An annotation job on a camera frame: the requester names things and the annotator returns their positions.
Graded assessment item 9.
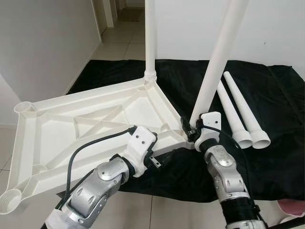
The white plastic table top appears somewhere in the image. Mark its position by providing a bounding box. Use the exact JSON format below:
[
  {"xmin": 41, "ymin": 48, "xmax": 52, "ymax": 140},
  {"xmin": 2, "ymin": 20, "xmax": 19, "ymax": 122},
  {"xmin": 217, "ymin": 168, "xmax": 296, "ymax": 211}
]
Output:
[{"xmin": 0, "ymin": 77, "xmax": 196, "ymax": 215}]

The black metal table leg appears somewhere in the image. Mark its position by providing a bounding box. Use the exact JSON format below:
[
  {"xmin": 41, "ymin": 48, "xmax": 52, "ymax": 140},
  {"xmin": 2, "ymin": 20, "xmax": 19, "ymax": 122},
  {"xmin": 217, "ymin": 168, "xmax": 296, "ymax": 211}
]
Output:
[{"xmin": 267, "ymin": 216, "xmax": 305, "ymax": 229}]

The white plastic table leg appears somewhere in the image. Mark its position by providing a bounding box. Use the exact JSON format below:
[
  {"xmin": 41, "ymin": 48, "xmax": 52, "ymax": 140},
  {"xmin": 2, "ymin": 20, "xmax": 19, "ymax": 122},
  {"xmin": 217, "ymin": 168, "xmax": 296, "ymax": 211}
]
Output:
[
  {"xmin": 217, "ymin": 79, "xmax": 253, "ymax": 148},
  {"xmin": 144, "ymin": 0, "xmax": 159, "ymax": 82},
  {"xmin": 189, "ymin": 0, "xmax": 251, "ymax": 125},
  {"xmin": 223, "ymin": 72, "xmax": 271, "ymax": 149}
]

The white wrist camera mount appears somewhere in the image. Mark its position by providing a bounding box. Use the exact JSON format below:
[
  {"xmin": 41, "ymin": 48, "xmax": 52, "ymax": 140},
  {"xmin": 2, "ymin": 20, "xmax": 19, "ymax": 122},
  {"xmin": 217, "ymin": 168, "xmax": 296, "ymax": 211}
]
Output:
[
  {"xmin": 123, "ymin": 125, "xmax": 158, "ymax": 178},
  {"xmin": 195, "ymin": 111, "xmax": 222, "ymax": 144}
]

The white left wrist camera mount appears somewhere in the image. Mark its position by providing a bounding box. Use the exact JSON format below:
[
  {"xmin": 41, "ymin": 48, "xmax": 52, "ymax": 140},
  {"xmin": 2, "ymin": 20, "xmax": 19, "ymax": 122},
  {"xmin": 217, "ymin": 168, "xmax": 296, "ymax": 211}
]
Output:
[{"xmin": 123, "ymin": 125, "xmax": 158, "ymax": 178}]

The white door frame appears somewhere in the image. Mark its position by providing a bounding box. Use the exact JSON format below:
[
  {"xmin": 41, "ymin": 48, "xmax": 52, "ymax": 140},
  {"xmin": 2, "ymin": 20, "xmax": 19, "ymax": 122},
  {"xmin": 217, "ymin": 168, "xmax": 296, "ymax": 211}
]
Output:
[{"xmin": 93, "ymin": 0, "xmax": 117, "ymax": 29}]

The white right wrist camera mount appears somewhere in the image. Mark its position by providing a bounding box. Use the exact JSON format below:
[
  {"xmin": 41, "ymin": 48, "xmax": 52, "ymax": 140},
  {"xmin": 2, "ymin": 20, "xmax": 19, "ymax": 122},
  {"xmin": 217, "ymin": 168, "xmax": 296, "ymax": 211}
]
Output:
[{"xmin": 195, "ymin": 111, "xmax": 222, "ymax": 144}]

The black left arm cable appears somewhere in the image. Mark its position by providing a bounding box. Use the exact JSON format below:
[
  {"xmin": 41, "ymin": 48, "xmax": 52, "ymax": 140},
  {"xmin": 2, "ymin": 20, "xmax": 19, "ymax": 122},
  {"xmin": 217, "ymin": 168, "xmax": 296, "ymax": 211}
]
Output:
[{"xmin": 57, "ymin": 125, "xmax": 139, "ymax": 210}]

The pink round object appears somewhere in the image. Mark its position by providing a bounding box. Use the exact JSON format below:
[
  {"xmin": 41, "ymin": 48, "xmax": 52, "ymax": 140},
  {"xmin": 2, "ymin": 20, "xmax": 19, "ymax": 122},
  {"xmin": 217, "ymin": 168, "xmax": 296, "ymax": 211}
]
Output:
[{"xmin": 277, "ymin": 199, "xmax": 305, "ymax": 216}]

